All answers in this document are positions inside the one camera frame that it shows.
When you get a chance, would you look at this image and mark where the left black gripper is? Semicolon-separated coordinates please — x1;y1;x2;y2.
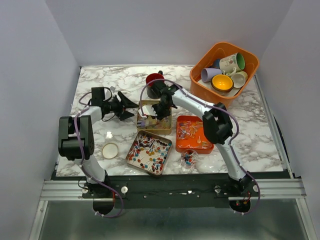
103;90;139;121

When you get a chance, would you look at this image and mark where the gold tin of jelly candies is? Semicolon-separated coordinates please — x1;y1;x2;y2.
136;111;172;135

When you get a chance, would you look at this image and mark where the orange tray of candies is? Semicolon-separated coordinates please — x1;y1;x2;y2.
175;115;214;154

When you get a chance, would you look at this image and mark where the gold tin of lollipops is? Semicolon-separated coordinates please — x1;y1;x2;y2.
125;130;173;177

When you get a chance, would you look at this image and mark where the clear glass jar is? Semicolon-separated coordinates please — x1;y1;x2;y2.
180;149;199;170

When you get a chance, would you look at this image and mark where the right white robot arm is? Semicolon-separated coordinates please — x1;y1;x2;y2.
146;79;252;196

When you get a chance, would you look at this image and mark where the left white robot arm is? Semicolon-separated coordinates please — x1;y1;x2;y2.
58;87;139;198

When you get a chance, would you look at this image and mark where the red and black mug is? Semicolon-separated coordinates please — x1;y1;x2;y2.
145;70;164;100

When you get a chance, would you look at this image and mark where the lavender cup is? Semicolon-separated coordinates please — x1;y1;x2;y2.
200;68;222;83

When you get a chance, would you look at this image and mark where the yellow and brown bowl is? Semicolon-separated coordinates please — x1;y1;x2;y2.
210;74;234;92

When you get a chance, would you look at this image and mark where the blue cup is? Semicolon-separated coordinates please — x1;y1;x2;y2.
212;58;221;69

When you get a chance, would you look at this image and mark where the orange plastic bin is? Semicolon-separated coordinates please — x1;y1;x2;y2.
189;42;260;107

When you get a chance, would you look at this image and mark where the floral white mug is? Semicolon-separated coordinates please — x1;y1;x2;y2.
219;52;246;76

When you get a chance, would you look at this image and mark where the cream cup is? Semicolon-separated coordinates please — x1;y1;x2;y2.
231;71;248;89

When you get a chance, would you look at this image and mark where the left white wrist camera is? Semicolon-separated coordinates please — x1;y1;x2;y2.
105;86;115;98

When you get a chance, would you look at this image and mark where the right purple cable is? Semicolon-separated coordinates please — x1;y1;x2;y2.
139;78;261;216

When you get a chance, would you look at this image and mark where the purple cable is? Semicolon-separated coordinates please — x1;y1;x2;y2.
139;78;261;216
73;91;126;218

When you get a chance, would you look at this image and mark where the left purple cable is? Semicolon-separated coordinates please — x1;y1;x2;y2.
73;91;126;218

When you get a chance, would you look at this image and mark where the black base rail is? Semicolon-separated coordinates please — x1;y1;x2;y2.
49;172;261;210

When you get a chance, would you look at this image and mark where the aluminium frame rail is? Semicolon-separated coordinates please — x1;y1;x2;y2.
29;178;306;240

